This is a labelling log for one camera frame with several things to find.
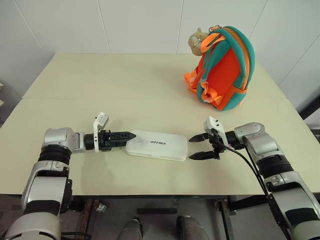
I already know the dark rounded grey shape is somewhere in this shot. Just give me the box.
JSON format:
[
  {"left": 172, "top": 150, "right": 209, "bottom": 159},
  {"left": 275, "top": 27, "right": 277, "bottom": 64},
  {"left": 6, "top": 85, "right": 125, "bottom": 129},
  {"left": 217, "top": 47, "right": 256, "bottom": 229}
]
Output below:
[
  {"left": 117, "top": 218, "right": 144, "bottom": 240},
  {"left": 175, "top": 215, "right": 210, "bottom": 240}
]

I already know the orange and teal backpack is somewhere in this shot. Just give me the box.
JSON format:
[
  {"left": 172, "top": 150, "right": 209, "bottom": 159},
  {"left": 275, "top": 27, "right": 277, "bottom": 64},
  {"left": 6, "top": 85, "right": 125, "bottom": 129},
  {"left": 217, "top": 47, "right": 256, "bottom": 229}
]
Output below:
[{"left": 183, "top": 25, "right": 257, "bottom": 112}]

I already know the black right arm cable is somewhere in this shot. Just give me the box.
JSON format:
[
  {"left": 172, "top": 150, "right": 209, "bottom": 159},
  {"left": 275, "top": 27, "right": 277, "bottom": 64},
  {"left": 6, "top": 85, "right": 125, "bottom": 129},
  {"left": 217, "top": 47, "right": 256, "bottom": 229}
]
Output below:
[{"left": 217, "top": 139, "right": 291, "bottom": 240}]

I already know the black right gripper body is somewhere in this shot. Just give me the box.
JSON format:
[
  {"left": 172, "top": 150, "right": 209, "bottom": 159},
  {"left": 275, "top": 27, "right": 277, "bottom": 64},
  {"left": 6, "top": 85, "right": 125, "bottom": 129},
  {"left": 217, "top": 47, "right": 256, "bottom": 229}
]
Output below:
[{"left": 208, "top": 128, "right": 228, "bottom": 161}]

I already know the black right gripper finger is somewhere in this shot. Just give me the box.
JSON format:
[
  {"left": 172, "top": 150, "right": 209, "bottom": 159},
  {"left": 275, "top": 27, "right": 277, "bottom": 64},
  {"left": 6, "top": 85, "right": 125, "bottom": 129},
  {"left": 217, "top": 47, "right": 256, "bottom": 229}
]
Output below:
[
  {"left": 188, "top": 133, "right": 213, "bottom": 144},
  {"left": 188, "top": 150, "right": 216, "bottom": 161}
]

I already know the beige plush toy pendant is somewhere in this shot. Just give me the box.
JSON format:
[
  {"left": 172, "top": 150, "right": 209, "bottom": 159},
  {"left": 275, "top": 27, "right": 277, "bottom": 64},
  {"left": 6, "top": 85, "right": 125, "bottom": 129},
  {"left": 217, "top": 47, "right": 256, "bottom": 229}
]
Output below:
[{"left": 187, "top": 27, "right": 210, "bottom": 57}]

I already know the black metal stand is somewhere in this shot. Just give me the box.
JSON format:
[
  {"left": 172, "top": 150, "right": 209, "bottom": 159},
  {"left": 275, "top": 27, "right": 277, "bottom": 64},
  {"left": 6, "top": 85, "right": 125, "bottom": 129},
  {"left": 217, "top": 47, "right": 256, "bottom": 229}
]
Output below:
[{"left": 296, "top": 98, "right": 320, "bottom": 137}]

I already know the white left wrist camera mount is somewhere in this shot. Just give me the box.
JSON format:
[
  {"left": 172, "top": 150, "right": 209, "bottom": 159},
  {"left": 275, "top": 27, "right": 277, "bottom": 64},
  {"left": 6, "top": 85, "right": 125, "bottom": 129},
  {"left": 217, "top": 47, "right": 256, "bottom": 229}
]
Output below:
[{"left": 92, "top": 112, "right": 111, "bottom": 154}]

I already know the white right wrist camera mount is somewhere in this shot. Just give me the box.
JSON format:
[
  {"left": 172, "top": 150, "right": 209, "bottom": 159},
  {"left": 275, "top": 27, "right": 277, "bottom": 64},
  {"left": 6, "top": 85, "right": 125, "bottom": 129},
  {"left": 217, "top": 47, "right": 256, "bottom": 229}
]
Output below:
[{"left": 203, "top": 115, "right": 227, "bottom": 146}]

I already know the flat black bar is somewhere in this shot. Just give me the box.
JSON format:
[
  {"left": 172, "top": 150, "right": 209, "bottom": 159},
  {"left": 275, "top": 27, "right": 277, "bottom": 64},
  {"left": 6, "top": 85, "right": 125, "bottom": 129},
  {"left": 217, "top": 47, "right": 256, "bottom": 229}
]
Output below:
[{"left": 135, "top": 208, "right": 179, "bottom": 216}]

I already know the flat white box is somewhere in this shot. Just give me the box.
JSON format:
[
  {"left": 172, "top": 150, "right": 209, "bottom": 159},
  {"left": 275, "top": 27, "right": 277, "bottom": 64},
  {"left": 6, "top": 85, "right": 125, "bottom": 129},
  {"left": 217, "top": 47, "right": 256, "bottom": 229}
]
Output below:
[{"left": 124, "top": 129, "right": 189, "bottom": 162}]

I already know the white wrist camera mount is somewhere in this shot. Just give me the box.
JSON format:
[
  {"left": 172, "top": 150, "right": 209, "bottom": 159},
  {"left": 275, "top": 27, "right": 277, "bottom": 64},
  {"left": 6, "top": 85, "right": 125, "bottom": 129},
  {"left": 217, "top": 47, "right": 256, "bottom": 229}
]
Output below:
[
  {"left": 92, "top": 112, "right": 111, "bottom": 154},
  {"left": 203, "top": 115, "right": 227, "bottom": 146}
]

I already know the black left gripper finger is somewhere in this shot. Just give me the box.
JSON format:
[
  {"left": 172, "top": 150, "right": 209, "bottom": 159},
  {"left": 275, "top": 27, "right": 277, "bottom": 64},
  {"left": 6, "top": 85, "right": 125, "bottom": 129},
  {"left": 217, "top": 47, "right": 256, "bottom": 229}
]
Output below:
[
  {"left": 111, "top": 131, "right": 137, "bottom": 142},
  {"left": 111, "top": 139, "right": 131, "bottom": 149}
]

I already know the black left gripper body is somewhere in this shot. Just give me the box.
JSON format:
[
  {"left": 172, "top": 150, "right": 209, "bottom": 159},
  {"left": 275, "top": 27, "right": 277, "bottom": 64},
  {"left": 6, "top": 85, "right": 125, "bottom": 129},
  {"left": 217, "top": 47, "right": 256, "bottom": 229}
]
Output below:
[{"left": 97, "top": 129, "right": 114, "bottom": 152}]

